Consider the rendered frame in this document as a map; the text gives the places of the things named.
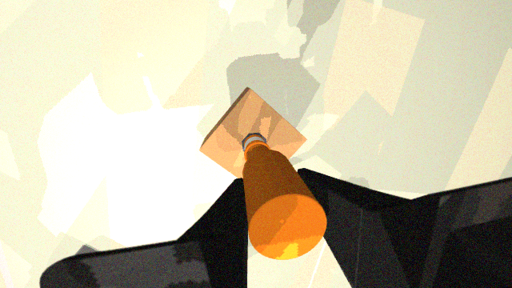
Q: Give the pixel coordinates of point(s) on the tan square block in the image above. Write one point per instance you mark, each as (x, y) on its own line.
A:
(249, 115)

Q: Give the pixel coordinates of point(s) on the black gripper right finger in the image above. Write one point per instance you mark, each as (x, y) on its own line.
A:
(385, 241)

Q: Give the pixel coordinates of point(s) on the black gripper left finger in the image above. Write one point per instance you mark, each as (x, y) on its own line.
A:
(212, 253)

